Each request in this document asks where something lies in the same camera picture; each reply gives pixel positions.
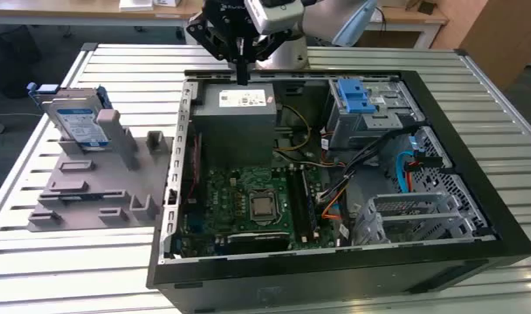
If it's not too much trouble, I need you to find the wooden desk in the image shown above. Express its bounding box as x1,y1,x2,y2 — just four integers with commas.
0,0,451,50

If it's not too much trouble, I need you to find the green RAM stick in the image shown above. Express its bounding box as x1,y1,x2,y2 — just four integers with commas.
59,192,106,201
302,169,321,234

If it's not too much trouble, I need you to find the grey power supply unit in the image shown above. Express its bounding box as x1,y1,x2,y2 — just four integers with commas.
190,81,279,168

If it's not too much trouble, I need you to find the thin red wire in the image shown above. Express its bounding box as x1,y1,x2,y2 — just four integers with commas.
189,133,202,204

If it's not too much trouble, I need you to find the silver disk bay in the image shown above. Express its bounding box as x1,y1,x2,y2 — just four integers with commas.
351,191,483,245

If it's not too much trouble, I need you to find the grey parts rack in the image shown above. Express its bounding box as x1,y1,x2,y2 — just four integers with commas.
26,109,177,232

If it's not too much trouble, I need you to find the black PC case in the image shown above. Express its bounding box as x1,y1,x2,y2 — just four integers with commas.
146,68,531,311

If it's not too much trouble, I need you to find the metal socket cover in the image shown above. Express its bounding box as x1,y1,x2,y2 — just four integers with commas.
247,188,282,227

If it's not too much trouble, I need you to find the orange red wire bundle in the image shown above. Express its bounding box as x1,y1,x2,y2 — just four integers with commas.
321,199,350,224

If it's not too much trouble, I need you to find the blue SATA wire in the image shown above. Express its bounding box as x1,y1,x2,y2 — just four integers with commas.
395,130,426,194

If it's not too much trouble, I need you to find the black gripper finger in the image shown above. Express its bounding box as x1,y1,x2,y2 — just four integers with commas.
186,12,246,86
245,29,294,86

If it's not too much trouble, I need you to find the coloured power wire black connector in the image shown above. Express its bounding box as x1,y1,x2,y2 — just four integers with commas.
403,156,444,174

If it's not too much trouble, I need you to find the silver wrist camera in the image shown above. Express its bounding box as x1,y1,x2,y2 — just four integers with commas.
243,0,307,35

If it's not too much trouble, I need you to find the grey drive cage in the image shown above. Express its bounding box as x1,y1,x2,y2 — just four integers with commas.
326,77,426,152

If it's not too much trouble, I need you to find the wooden cabinet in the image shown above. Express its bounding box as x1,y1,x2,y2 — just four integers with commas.
431,0,531,94

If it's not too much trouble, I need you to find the blue drive latch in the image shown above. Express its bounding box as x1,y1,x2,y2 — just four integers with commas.
337,78,377,114

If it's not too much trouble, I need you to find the yellow black wire bundle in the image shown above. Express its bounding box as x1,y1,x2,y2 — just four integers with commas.
273,103,314,154

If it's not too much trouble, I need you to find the hard disk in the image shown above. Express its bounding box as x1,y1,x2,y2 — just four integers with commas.
27,83,114,153

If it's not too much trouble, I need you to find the black bin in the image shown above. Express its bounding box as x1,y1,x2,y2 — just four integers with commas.
0,24,43,99

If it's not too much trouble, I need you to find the black desk cable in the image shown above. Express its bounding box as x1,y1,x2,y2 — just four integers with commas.
373,5,391,33

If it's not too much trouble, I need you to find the black cable bundle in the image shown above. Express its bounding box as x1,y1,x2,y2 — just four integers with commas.
318,126,428,204

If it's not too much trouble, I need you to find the silver CPU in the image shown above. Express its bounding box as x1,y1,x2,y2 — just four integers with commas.
253,197,277,218

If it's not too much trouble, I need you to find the green motherboard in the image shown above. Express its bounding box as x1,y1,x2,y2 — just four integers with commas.
178,165,341,259

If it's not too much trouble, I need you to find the black graphics card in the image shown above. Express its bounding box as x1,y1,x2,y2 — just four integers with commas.
223,230,293,255

